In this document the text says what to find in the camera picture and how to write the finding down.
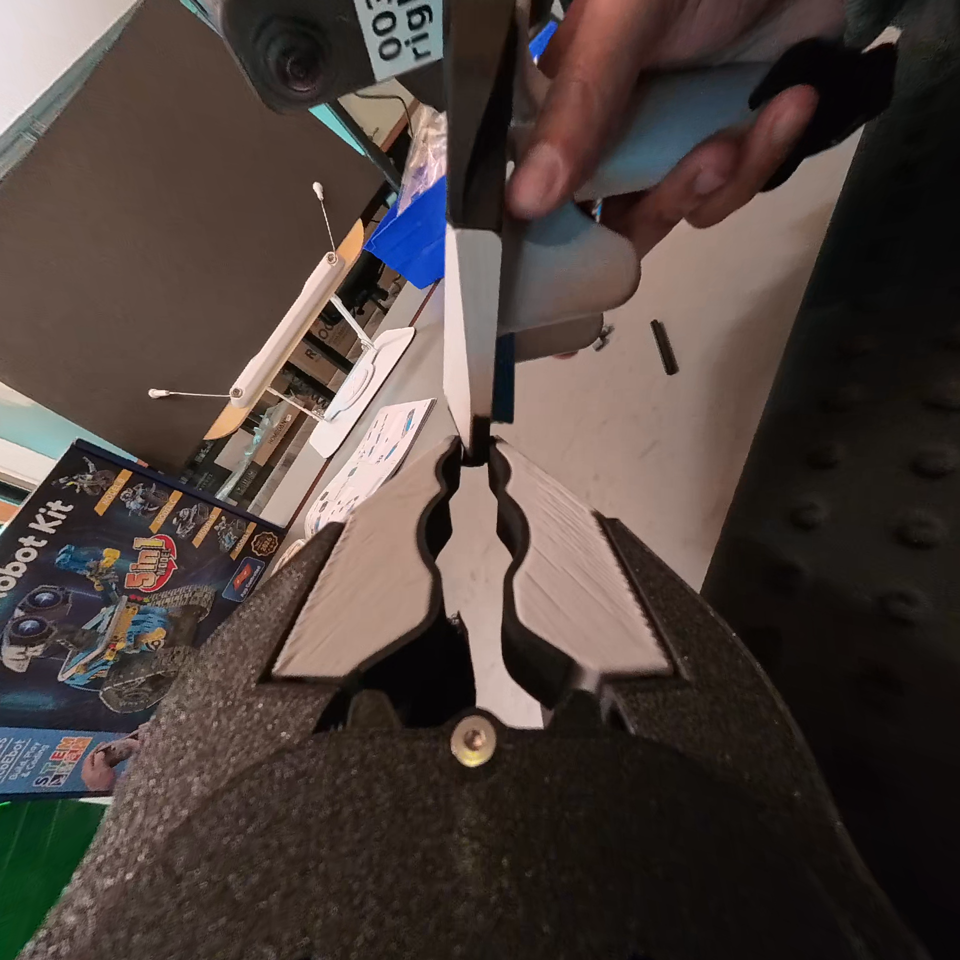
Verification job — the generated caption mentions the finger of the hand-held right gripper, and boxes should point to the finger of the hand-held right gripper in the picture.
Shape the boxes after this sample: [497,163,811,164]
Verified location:
[442,226,504,445]

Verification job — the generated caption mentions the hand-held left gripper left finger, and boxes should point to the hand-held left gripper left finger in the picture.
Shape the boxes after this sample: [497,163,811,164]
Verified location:
[270,433,462,682]

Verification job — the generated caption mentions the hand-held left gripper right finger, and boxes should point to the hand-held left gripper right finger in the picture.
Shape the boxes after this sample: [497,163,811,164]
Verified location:
[486,439,672,710]

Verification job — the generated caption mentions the black axle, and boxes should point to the black axle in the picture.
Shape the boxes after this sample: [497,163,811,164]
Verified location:
[648,319,681,377]

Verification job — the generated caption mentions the grey desk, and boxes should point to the grey desk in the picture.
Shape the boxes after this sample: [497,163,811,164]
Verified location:
[258,127,865,730]

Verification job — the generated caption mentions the person's right hand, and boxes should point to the person's right hand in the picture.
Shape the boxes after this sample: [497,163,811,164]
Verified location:
[506,0,849,256]

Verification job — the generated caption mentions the clear plastic parts bags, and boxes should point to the clear plastic parts bags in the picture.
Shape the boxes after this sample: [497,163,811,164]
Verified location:
[396,103,451,220]

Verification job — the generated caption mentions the blue bin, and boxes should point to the blue bin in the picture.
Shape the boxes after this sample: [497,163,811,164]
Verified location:
[363,171,451,291]

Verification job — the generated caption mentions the sticker sheet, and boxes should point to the sticker sheet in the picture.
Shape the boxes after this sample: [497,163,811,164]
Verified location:
[303,397,438,543]

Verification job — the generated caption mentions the robot kit box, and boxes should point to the robot kit box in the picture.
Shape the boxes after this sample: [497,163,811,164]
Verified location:
[0,438,288,802]

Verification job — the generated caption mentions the black studded mat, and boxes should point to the black studded mat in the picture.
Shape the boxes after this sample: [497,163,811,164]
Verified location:
[701,0,960,960]

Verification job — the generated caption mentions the dark partition panel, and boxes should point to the dark partition panel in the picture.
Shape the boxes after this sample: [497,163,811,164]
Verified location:
[0,0,451,475]

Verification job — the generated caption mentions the green bin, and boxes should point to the green bin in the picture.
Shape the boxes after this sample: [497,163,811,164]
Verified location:
[0,795,108,942]

